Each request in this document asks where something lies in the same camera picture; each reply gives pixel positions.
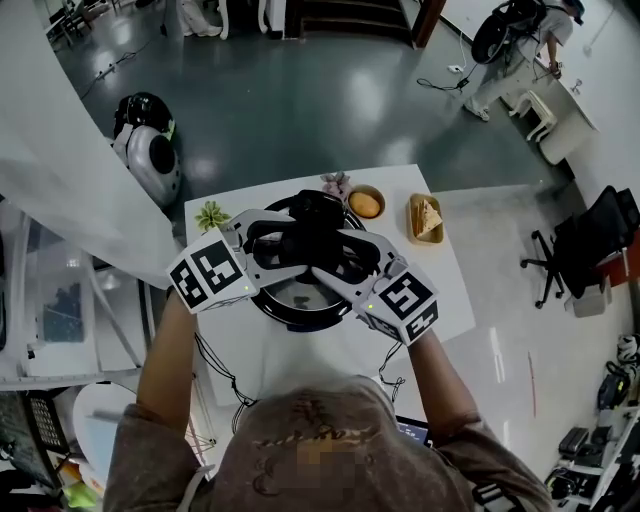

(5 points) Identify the black pressure cooker pot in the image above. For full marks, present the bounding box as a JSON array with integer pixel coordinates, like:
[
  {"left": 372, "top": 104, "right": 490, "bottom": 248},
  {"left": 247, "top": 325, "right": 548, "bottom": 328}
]
[{"left": 248, "top": 197, "right": 380, "bottom": 335}]

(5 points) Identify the pale blue pad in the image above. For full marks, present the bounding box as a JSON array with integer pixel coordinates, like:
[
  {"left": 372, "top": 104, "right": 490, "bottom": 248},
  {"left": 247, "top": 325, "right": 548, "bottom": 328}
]
[{"left": 89, "top": 407, "right": 139, "bottom": 471}]

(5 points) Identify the black chrome pressure cooker lid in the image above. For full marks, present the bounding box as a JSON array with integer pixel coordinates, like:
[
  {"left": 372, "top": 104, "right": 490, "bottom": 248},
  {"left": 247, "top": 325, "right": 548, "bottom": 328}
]
[{"left": 252, "top": 188, "right": 376, "bottom": 324}]

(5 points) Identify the white curved desk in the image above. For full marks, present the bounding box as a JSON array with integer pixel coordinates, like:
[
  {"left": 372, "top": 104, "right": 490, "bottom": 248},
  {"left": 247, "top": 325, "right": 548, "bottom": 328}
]
[{"left": 529, "top": 47, "right": 601, "bottom": 166}]

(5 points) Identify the rectangular wooden tray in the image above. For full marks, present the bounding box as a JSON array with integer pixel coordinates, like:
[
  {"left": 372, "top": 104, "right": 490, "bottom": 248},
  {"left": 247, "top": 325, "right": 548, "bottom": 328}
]
[{"left": 408, "top": 193, "right": 445, "bottom": 246}]

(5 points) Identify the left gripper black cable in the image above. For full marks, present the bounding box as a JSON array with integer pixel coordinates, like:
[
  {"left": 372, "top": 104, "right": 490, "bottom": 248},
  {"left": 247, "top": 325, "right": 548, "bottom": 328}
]
[{"left": 192, "top": 329, "right": 259, "bottom": 436}]

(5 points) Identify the round white side table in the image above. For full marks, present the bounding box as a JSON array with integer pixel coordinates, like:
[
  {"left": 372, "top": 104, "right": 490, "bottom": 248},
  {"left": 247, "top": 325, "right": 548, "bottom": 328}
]
[{"left": 72, "top": 382, "right": 144, "bottom": 484}]

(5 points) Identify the wedge cake slice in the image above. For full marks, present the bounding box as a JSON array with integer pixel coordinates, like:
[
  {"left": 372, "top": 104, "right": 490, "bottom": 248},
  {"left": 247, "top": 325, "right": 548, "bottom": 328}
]
[{"left": 414, "top": 198, "right": 444, "bottom": 239}]

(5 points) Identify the yellow green plush toy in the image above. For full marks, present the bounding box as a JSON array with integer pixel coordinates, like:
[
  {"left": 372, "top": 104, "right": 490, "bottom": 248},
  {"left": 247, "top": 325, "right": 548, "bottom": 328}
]
[{"left": 64, "top": 482, "right": 99, "bottom": 509}]

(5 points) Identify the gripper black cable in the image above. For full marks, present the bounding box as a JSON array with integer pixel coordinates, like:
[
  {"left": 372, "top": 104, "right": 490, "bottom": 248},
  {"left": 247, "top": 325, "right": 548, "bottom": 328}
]
[
  {"left": 192, "top": 329, "right": 259, "bottom": 436},
  {"left": 377, "top": 339, "right": 407, "bottom": 402}
]

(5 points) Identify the pink succulent plant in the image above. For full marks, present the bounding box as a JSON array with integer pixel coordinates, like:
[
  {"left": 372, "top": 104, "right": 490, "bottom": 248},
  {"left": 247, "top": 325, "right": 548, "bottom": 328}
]
[{"left": 319, "top": 170, "right": 351, "bottom": 199}]

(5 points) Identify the orange round fruit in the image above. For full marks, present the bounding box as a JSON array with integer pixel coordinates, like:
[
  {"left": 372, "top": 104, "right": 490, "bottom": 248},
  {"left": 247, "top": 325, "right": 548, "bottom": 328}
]
[{"left": 349, "top": 192, "right": 381, "bottom": 218}]

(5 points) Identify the dark display device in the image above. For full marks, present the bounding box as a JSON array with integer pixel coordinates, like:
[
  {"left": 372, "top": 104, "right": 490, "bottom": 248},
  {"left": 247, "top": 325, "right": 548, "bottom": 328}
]
[{"left": 394, "top": 414, "right": 433, "bottom": 450}]

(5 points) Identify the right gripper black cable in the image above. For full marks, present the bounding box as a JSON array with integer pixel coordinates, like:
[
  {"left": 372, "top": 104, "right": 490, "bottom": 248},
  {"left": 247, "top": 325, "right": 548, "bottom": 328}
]
[{"left": 377, "top": 339, "right": 407, "bottom": 402}]

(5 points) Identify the wooden stair handrail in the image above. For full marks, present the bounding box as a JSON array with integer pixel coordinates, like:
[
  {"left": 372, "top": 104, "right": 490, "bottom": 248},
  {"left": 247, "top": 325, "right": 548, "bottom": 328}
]
[{"left": 409, "top": 0, "right": 449, "bottom": 50}]

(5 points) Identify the black office chair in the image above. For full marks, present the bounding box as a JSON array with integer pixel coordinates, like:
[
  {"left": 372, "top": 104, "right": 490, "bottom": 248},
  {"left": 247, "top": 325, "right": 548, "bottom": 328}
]
[{"left": 519, "top": 184, "right": 640, "bottom": 310}]

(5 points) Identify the person's left forearm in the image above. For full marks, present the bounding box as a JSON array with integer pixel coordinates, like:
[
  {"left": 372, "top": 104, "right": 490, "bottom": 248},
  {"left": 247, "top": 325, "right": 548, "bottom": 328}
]
[{"left": 135, "top": 289, "right": 201, "bottom": 436}]

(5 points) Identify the white square table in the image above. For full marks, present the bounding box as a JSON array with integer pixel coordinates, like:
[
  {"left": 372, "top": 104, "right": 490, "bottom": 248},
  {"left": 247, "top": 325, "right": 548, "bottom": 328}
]
[{"left": 183, "top": 163, "right": 476, "bottom": 409}]

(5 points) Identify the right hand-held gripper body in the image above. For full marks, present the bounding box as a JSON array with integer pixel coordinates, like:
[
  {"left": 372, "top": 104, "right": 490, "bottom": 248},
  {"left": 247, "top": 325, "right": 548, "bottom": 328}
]
[{"left": 351, "top": 255, "right": 441, "bottom": 348}]

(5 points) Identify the black yellow equipment bag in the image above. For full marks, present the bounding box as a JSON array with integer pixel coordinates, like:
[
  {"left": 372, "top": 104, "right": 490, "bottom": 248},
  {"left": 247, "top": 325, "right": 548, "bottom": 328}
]
[{"left": 597, "top": 372, "right": 631, "bottom": 411}]

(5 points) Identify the white console table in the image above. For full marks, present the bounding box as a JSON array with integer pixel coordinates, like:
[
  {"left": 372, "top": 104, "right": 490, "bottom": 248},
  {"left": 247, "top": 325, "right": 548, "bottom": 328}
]
[{"left": 218, "top": 0, "right": 287, "bottom": 42}]

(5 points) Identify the black mesh basket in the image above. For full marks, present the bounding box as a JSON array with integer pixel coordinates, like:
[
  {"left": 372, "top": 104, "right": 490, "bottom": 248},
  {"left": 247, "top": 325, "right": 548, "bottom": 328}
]
[{"left": 0, "top": 392, "right": 69, "bottom": 494}]

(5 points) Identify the person's brown shirt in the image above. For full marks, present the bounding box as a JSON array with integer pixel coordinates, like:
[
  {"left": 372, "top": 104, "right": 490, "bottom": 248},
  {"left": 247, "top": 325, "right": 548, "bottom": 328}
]
[{"left": 102, "top": 374, "right": 556, "bottom": 512}]

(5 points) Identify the round wooden bowl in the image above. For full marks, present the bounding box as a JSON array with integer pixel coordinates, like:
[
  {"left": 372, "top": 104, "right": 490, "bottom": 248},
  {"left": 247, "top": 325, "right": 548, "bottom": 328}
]
[{"left": 348, "top": 183, "right": 386, "bottom": 220}]

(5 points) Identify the white metal shelf rack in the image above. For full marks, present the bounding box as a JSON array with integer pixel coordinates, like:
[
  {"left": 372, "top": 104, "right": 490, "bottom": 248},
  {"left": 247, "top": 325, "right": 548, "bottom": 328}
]
[{"left": 0, "top": 194, "right": 156, "bottom": 386}]

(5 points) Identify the green succulent plant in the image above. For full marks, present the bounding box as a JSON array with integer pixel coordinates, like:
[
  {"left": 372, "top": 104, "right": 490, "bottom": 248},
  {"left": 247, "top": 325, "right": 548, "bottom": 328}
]
[{"left": 194, "top": 200, "right": 232, "bottom": 234}]

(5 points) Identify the clear storage box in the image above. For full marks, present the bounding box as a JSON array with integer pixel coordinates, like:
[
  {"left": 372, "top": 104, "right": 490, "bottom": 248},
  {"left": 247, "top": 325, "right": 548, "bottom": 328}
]
[{"left": 34, "top": 249, "right": 91, "bottom": 351}]

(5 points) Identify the white black headset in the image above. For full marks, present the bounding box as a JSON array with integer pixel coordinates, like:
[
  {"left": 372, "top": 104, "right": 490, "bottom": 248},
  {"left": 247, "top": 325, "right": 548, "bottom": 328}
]
[{"left": 617, "top": 333, "right": 640, "bottom": 366}]

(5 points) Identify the dark shell backpack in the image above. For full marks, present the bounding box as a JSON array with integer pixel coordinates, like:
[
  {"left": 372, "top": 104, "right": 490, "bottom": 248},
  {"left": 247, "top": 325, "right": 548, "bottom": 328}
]
[{"left": 471, "top": 0, "right": 546, "bottom": 65}]

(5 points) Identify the person's right forearm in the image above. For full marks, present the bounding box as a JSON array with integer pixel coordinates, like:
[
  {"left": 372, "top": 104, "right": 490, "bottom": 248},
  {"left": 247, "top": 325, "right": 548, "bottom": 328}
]
[{"left": 407, "top": 329, "right": 481, "bottom": 441}]

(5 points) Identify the white ornate stool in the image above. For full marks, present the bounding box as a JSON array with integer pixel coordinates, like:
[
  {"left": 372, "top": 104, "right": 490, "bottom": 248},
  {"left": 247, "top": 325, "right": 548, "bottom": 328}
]
[{"left": 508, "top": 89, "right": 558, "bottom": 141}]

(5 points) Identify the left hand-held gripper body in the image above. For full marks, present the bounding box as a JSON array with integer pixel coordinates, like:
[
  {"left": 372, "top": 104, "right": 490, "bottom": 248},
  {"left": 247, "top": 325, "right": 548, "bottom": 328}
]
[{"left": 165, "top": 226, "right": 261, "bottom": 316}]

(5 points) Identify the grey storage box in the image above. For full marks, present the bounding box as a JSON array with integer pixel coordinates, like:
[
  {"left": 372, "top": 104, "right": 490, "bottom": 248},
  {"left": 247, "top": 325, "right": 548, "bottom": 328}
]
[{"left": 564, "top": 277, "right": 614, "bottom": 319}]

